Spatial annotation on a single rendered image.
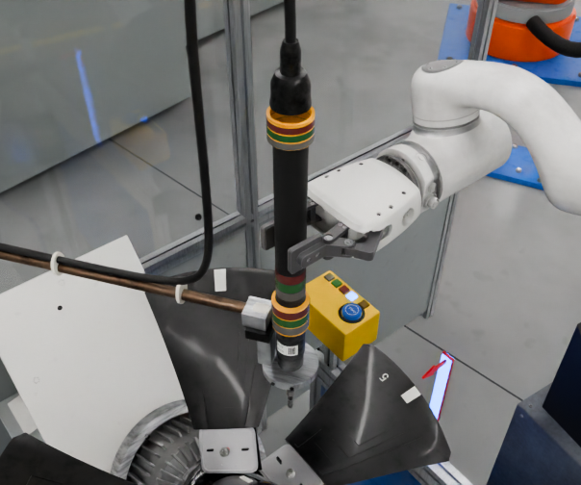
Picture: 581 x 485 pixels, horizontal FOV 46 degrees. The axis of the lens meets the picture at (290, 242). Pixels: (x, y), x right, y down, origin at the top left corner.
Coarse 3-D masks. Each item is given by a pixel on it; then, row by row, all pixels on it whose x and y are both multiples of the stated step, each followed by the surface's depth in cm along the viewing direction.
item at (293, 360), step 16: (288, 48) 56; (288, 64) 57; (272, 80) 58; (288, 80) 57; (304, 80) 58; (272, 96) 59; (288, 96) 58; (304, 96) 58; (288, 112) 59; (304, 112) 59; (304, 336) 81; (288, 352) 81; (288, 368) 83
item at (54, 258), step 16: (192, 0) 56; (288, 0) 53; (192, 16) 57; (288, 16) 54; (192, 32) 58; (288, 32) 55; (192, 48) 59; (192, 64) 60; (192, 80) 61; (192, 96) 62; (208, 176) 68; (208, 192) 70; (208, 208) 71; (208, 224) 72; (208, 240) 74; (32, 256) 85; (48, 256) 85; (208, 256) 76; (112, 272) 83; (128, 272) 82; (176, 288) 80
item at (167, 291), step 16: (0, 256) 87; (16, 256) 86; (64, 272) 85; (80, 272) 84; (96, 272) 84; (144, 288) 82; (160, 288) 82; (208, 304) 81; (224, 304) 80; (240, 304) 80
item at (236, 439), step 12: (204, 432) 100; (216, 432) 99; (228, 432) 99; (240, 432) 98; (252, 432) 97; (204, 444) 100; (216, 444) 99; (228, 444) 99; (240, 444) 98; (252, 444) 97; (204, 456) 100; (216, 456) 99; (228, 456) 98; (240, 456) 98; (252, 456) 97; (204, 468) 100; (216, 468) 99; (228, 468) 98; (240, 468) 98; (252, 468) 97
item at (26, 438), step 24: (0, 456) 80; (24, 456) 81; (48, 456) 81; (72, 456) 83; (0, 480) 81; (24, 480) 82; (48, 480) 83; (72, 480) 84; (96, 480) 85; (120, 480) 86
